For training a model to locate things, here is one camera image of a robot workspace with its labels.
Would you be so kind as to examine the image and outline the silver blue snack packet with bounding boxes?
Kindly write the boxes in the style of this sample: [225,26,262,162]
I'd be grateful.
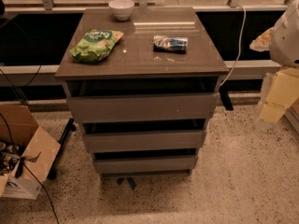
[152,35,188,52]

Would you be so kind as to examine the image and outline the blue tape cross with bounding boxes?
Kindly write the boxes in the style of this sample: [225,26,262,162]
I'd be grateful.
[117,177,136,189]

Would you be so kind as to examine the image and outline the green chip bag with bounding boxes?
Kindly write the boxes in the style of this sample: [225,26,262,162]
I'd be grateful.
[69,29,123,63]

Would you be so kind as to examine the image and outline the black floor stand leg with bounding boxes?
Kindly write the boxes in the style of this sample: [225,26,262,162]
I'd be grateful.
[48,119,76,180]

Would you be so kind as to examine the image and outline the metal parts in box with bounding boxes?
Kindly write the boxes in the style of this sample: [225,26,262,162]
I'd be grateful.
[0,141,20,175]

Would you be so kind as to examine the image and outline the white bowl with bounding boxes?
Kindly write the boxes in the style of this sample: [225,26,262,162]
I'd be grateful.
[108,0,135,21]

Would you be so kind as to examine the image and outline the cardboard box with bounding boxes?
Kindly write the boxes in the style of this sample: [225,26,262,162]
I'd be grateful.
[0,105,60,200]

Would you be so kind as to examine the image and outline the grey middle drawer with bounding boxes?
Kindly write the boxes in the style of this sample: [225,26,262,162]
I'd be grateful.
[83,130,206,152]

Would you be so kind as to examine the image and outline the grey top drawer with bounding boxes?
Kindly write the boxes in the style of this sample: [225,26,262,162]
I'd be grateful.
[67,93,219,123]

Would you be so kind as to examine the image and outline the black cable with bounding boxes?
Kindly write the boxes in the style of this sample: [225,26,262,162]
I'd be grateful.
[0,64,60,224]

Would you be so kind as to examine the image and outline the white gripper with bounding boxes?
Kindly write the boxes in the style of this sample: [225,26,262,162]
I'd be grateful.
[249,0,299,129]

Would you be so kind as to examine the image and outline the grey bottom drawer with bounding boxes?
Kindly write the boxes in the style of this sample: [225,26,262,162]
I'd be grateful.
[93,155,197,174]

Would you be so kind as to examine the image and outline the grey drawer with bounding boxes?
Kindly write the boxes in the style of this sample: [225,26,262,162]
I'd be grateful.
[83,130,206,152]
[93,155,197,174]
[67,93,219,123]

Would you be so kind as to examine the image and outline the grey drawer cabinet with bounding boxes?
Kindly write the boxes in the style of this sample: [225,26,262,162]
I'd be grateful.
[56,7,228,176]

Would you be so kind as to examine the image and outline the white cable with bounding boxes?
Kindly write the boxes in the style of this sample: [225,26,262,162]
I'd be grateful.
[219,4,247,89]

